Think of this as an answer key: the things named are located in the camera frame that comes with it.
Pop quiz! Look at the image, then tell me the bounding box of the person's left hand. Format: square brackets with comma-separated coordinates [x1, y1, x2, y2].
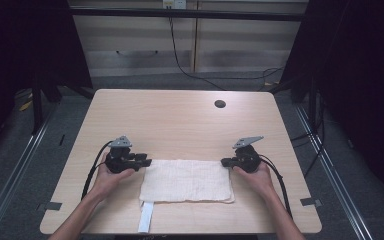
[91, 153, 136, 201]

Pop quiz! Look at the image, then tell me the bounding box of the plain beige cabinet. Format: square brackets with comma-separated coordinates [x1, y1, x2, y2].
[194, 0, 309, 74]

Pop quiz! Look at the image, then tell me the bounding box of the yellow floor item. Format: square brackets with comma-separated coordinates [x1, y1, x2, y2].
[18, 99, 34, 112]

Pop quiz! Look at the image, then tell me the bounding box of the right hand-held gripper black cable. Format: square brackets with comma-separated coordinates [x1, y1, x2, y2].
[259, 154, 294, 220]

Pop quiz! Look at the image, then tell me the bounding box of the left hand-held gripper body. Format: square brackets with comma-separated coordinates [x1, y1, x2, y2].
[104, 134, 136, 174]

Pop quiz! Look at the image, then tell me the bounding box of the person's right hand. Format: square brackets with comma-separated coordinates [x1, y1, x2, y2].
[232, 162, 276, 198]

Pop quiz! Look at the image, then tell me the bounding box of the grey tape piece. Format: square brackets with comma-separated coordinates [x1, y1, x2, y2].
[36, 201, 63, 213]
[299, 197, 323, 208]

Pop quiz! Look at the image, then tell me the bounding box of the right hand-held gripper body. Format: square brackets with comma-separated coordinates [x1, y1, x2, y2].
[232, 135, 265, 174]

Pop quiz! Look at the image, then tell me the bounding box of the bundle of black cables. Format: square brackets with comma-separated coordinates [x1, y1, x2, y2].
[289, 94, 327, 178]

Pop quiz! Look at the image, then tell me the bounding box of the beige cabinet with handle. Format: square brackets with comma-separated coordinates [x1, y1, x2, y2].
[68, 0, 197, 78]

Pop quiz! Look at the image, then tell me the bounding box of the hand-held gripper black cable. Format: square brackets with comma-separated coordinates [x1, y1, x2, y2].
[259, 154, 294, 220]
[80, 140, 114, 201]

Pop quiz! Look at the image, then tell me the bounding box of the black horizontal bar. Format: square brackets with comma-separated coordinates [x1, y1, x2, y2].
[68, 7, 309, 23]

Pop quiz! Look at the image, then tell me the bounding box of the black stand post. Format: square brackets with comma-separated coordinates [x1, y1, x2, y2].
[31, 76, 45, 135]

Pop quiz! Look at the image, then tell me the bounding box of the white wall socket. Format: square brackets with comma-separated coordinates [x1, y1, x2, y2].
[162, 0, 188, 10]

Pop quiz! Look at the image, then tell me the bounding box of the dark curtain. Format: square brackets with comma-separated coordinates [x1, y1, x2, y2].
[0, 0, 94, 163]
[279, 0, 384, 209]

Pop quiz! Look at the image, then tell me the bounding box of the white towel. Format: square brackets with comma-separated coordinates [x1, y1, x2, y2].
[137, 158, 236, 234]

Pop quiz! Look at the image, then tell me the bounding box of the long black floor cable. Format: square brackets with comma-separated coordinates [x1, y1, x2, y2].
[167, 7, 285, 92]

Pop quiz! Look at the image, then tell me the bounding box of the metal floor rail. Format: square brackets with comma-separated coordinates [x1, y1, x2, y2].
[294, 104, 375, 240]
[0, 109, 56, 240]

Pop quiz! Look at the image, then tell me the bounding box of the left hand-held gripper black cable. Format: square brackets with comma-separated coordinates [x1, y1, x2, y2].
[80, 140, 114, 201]

